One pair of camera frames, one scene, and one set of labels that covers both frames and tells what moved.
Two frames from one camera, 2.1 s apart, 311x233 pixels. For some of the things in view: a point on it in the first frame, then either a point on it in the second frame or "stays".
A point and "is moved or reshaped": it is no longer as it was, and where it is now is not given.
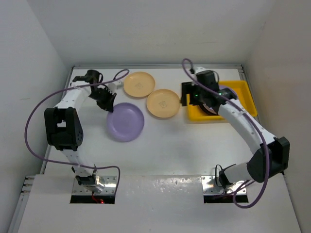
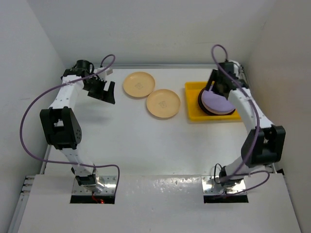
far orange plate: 139,84 stays
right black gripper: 187,88 -> 214,76
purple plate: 126,123 is moved or reshaped
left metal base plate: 105,185 stays
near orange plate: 163,103 stays
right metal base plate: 209,187 stays
